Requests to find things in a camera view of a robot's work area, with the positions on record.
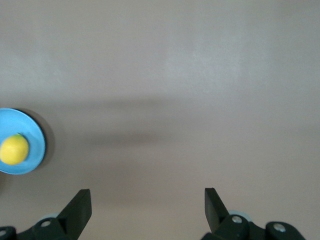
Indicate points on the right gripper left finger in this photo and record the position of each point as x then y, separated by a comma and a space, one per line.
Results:
72, 217

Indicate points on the blue plate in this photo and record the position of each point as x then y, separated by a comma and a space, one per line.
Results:
32, 130

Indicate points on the yellow lemon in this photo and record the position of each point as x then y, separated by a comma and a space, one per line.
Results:
13, 150

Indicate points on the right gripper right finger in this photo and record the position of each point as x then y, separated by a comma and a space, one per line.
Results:
220, 220

